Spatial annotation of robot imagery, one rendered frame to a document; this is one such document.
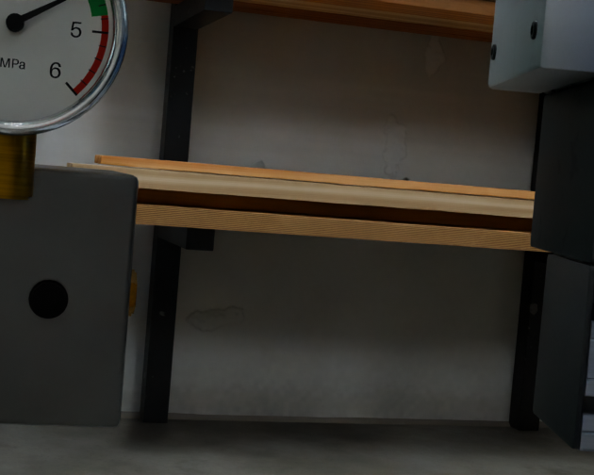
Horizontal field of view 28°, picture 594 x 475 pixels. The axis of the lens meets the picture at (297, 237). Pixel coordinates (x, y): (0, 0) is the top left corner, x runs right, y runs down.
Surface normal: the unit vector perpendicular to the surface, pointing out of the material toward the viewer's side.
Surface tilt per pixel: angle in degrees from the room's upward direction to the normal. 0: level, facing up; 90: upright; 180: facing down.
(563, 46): 90
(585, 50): 90
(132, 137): 90
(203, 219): 90
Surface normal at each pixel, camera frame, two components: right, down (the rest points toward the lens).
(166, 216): 0.28, 0.09
